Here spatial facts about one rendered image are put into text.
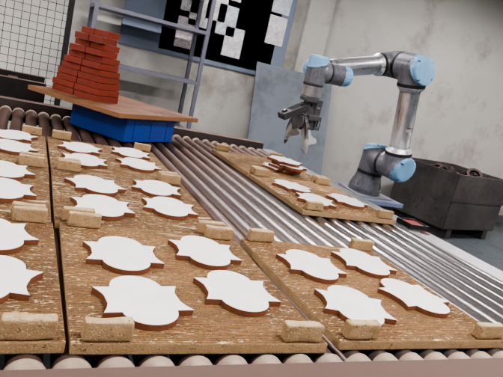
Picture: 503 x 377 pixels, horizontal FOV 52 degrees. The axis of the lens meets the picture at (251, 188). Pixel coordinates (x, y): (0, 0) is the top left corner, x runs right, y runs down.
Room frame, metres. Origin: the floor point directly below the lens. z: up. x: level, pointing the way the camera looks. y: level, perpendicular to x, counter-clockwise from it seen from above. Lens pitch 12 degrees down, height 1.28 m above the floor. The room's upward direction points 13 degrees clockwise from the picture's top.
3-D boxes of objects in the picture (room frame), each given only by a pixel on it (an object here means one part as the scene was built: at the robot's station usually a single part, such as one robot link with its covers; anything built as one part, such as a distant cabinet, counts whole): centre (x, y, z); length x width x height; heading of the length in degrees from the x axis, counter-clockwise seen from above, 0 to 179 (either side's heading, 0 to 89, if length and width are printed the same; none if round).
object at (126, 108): (2.19, 0.64, 1.03); 0.50 x 0.50 x 0.02; 63
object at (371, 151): (2.37, -0.52, 1.05); 0.13 x 0.12 x 0.14; 34
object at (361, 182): (2.38, -0.51, 0.93); 0.15 x 0.15 x 0.10
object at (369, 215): (1.73, -0.23, 0.93); 0.41 x 0.35 x 0.02; 26
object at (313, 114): (1.95, -0.14, 1.19); 0.09 x 0.08 x 0.12; 121
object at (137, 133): (2.15, 0.58, 0.97); 0.31 x 0.31 x 0.10; 63
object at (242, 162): (2.11, -0.04, 0.93); 0.41 x 0.35 x 0.02; 26
